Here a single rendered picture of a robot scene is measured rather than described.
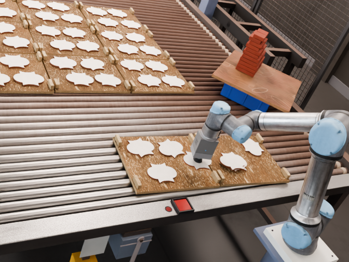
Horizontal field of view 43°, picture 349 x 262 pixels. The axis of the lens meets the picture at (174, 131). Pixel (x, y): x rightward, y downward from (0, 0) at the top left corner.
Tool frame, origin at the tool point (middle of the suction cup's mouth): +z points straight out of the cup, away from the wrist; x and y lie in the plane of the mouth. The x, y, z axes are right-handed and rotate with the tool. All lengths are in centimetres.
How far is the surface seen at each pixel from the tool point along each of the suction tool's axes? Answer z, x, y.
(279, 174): 6.2, -6.1, -48.1
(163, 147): 5.4, -13.5, 11.9
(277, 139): 8, -39, -61
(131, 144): 5.4, -12.9, 27.7
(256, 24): -1, -189, -96
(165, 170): 5.4, 2.0, 13.5
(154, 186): 6.2, 12.3, 19.6
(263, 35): -29, -92, -53
